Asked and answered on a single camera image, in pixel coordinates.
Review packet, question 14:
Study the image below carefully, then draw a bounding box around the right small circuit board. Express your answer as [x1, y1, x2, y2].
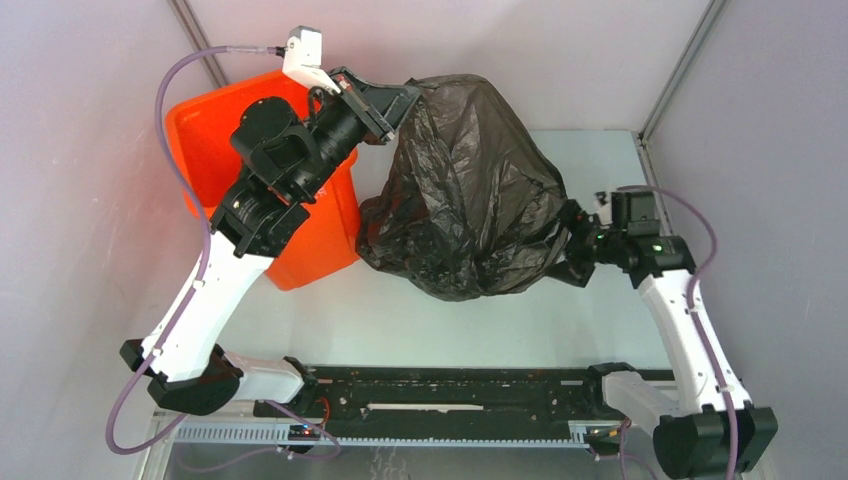
[584, 426, 626, 460]

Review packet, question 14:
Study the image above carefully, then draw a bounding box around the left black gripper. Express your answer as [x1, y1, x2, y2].
[292, 65, 422, 199]

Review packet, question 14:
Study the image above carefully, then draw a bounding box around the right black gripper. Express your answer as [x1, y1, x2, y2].
[518, 199, 624, 288]

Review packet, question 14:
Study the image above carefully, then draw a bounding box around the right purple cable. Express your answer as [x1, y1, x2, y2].
[616, 185, 740, 480]

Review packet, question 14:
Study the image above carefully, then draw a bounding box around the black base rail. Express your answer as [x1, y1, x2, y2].
[295, 366, 624, 448]

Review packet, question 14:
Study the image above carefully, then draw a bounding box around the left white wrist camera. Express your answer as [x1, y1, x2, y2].
[282, 25, 341, 94]

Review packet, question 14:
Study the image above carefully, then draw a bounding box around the left small circuit board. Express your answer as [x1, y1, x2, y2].
[286, 424, 324, 442]

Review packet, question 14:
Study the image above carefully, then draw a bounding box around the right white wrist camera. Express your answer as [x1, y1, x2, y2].
[594, 191, 612, 228]

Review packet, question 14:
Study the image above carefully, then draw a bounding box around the purple cable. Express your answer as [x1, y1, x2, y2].
[105, 43, 286, 457]
[616, 185, 740, 480]

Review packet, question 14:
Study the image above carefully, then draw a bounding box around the small circuit board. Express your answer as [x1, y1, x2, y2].
[584, 426, 626, 460]
[286, 424, 324, 442]

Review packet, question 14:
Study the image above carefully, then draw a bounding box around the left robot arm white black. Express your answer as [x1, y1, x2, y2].
[120, 67, 421, 417]

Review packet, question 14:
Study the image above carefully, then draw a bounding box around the left metal corner strip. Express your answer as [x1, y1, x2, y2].
[166, 0, 230, 88]

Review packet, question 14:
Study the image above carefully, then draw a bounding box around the metal corner strip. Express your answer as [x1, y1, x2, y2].
[638, 0, 730, 147]
[166, 0, 230, 88]

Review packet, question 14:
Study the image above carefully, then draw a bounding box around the right metal corner strip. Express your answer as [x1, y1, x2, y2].
[638, 0, 730, 147]

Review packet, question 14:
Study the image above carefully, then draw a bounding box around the orange plastic trash bin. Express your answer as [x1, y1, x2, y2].
[164, 71, 361, 291]

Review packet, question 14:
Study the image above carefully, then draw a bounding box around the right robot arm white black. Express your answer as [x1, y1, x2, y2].
[548, 185, 778, 479]

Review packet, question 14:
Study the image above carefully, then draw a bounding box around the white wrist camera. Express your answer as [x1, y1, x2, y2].
[594, 191, 612, 228]
[282, 25, 341, 94]

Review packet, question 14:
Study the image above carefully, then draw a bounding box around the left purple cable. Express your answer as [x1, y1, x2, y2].
[105, 43, 286, 457]

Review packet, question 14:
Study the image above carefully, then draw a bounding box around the black plastic trash bag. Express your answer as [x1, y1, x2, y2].
[356, 74, 569, 302]

